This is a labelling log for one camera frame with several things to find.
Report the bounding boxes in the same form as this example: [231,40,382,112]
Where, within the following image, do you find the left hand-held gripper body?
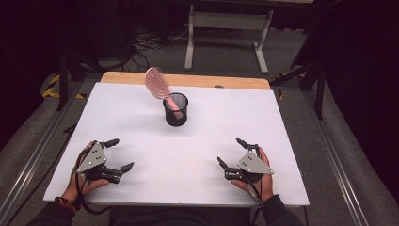
[75,141,124,185]

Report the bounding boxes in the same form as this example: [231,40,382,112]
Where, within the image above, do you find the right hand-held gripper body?
[223,144,275,185]

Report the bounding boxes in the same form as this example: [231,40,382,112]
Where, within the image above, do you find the black mesh pen holder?
[162,92,189,128]

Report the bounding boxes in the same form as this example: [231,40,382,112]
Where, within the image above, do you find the pink hairbrush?
[144,66,184,121]

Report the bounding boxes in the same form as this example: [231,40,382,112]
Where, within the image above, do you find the person's right hand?
[231,147,275,202]

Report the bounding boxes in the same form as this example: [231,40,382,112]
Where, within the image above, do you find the person's left hand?
[61,141,110,202]

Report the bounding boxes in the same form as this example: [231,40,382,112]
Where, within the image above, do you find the white table cover sheet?
[42,82,311,208]

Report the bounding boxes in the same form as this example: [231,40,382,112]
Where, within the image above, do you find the yellow black hazard tape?
[275,73,307,102]
[41,73,87,100]

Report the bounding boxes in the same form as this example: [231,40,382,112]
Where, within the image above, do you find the person's dark lap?
[108,205,252,226]

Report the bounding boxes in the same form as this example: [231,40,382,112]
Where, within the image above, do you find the black metal stand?
[270,55,327,121]
[56,51,106,112]

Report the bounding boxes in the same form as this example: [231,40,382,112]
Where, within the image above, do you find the wooden table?
[100,71,272,91]

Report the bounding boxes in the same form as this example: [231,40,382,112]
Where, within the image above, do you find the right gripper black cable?
[243,171,265,226]

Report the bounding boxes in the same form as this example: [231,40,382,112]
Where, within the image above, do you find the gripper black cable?
[73,146,113,217]
[243,171,265,226]

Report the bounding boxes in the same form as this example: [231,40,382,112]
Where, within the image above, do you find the red and black bracelet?
[54,196,82,212]

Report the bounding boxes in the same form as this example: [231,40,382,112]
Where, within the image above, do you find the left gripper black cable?
[73,146,113,217]

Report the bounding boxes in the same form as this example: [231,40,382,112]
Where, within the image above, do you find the aluminium floor rail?
[0,82,85,222]
[301,89,375,226]

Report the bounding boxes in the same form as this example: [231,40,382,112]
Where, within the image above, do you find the black floor cables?
[103,26,191,73]

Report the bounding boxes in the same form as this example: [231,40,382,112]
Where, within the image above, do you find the white metal desk frame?
[184,0,276,75]

